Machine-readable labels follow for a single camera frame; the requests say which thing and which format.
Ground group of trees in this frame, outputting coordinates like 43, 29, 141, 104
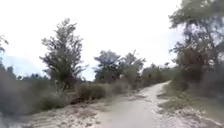
93, 49, 174, 88

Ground tall leafy tree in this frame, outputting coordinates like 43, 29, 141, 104
39, 18, 88, 88

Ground stony dirt verge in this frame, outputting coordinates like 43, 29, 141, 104
6, 96, 111, 128

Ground pale dirt path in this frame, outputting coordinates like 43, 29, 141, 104
94, 80, 174, 128

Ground dry scrub bushes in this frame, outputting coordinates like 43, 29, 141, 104
0, 64, 134, 118

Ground grass verge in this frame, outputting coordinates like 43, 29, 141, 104
157, 81, 224, 124

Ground large dark tree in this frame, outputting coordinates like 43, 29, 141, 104
168, 0, 224, 98

